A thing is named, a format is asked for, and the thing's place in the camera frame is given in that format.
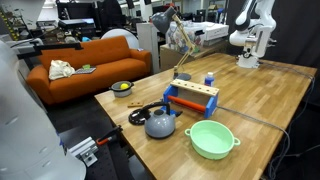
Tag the aluminium bracket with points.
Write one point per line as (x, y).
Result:
(85, 151)

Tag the clear plastic storage bin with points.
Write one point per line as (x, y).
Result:
(174, 38)

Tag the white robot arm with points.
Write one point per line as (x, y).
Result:
(30, 147)

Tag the blue wooden toy workbench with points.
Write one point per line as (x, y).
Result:
(195, 96)

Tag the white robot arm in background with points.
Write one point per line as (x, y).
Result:
(253, 28)

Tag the small wooden block with holes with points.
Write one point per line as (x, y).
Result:
(135, 104)

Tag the small gray pot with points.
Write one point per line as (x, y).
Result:
(121, 92)

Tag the blue capped bottle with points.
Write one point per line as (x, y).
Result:
(209, 79)

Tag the gray wooden desk lamp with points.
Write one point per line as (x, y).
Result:
(162, 21)

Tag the white cardboard box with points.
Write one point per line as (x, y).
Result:
(213, 30)

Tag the yellow ball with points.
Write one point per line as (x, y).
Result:
(124, 86)

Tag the gray kettle black handle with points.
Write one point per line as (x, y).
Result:
(159, 121)

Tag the keyboard on sofa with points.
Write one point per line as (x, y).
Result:
(85, 71)

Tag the cream cloth bag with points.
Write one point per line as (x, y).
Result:
(60, 69)

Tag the orange sofa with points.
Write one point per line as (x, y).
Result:
(112, 58)

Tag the orange handled clamp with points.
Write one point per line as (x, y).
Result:
(108, 136)

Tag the mint green basin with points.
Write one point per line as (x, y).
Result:
(211, 139)

